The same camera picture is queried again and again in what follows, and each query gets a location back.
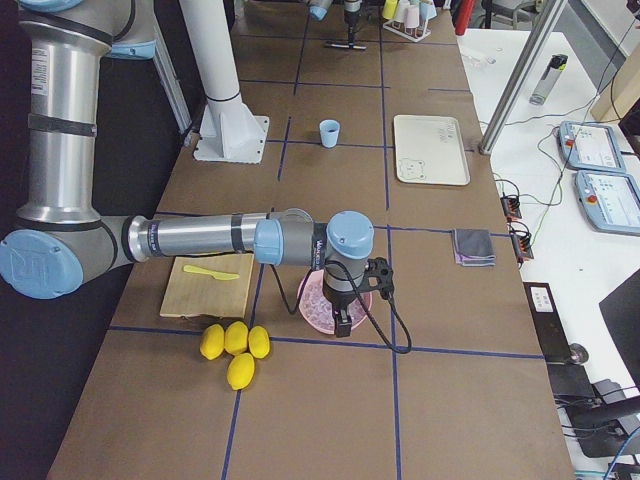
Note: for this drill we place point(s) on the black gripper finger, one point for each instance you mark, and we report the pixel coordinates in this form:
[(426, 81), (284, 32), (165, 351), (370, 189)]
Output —
[(342, 323), (351, 35)]

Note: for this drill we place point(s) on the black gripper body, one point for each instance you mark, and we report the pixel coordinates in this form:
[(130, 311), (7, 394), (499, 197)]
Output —
[(338, 302), (352, 19)]

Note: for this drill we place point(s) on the steel muddler black tip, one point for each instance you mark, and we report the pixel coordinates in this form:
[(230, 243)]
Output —
[(345, 45)]

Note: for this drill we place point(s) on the light blue plastic cup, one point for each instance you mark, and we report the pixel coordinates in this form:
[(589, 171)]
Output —
[(329, 130)]

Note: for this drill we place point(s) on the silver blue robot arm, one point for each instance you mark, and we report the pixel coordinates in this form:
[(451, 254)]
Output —
[(319, 8), (136, 149)]

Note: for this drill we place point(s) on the pile of clear ice cubes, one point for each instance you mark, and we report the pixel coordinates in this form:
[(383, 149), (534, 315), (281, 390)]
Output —
[(315, 305)]

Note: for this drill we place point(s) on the pink cup on rack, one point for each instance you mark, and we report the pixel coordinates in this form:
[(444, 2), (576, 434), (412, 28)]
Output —
[(412, 17)]

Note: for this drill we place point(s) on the pink bowl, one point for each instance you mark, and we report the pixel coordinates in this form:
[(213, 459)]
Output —
[(312, 310)]

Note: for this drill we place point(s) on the yellow lemon right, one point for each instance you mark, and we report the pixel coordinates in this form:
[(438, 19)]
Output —
[(259, 342)]

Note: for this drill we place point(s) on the yellow lemon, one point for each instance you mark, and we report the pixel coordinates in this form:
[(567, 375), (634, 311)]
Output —
[(212, 342), (259, 342), (241, 371), (236, 338)]

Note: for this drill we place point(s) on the yellow lemon middle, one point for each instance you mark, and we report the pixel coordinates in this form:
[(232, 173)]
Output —
[(236, 338)]

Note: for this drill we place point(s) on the yellow lemon front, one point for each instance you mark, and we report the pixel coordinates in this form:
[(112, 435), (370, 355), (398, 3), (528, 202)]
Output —
[(241, 371)]

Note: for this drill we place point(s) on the yellow plastic knife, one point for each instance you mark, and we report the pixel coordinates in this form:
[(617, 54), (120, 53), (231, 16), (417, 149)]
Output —
[(217, 275)]

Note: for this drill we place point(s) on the wooden cutting board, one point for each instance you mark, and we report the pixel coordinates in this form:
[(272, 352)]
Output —
[(193, 294)]

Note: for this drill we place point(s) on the cream tray with bear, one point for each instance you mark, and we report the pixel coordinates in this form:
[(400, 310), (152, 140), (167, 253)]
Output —
[(429, 150)]

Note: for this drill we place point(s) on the yellow lemon far left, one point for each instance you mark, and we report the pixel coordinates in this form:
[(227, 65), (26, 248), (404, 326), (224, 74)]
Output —
[(212, 342)]

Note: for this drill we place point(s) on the grey folded cloth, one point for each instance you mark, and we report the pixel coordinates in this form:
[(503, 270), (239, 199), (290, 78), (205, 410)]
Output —
[(473, 248)]

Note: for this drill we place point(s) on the white side table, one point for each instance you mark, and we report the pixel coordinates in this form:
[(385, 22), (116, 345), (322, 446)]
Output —
[(582, 266)]

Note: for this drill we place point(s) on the upper teach pendant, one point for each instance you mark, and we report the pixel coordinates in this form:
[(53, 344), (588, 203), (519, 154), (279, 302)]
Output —
[(590, 146)]

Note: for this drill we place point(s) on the teach pendant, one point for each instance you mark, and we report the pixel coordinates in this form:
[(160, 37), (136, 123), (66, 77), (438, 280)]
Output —
[(610, 201), (590, 146)]

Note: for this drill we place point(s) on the lower teach pendant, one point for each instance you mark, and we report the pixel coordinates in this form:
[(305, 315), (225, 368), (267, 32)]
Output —
[(610, 201)]

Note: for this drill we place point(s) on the white wire cup rack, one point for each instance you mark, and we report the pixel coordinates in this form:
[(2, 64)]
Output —
[(414, 33)]

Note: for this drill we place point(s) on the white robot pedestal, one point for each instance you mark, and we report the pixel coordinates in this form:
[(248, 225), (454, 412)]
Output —
[(229, 131)]

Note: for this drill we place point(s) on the aluminium frame post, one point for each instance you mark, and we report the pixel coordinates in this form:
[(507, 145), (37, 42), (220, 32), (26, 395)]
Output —
[(526, 60)]

